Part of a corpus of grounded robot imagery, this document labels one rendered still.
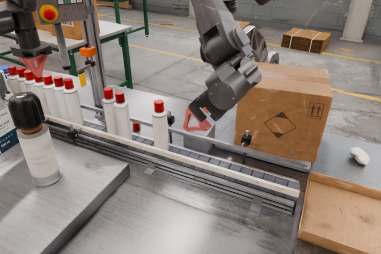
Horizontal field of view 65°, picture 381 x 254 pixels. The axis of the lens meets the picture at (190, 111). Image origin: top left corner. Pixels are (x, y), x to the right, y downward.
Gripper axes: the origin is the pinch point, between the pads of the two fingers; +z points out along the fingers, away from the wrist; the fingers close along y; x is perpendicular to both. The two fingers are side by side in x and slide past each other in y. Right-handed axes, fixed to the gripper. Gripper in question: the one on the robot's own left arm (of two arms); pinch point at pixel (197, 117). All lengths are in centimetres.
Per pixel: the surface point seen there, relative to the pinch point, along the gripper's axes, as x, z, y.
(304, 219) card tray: 43.7, 8.6, -14.4
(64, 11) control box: -60, 29, -17
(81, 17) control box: -56, 30, -22
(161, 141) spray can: -1.8, 32.0, -12.8
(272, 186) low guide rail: 30.6, 9.7, -14.8
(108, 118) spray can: -21.6, 43.6, -10.4
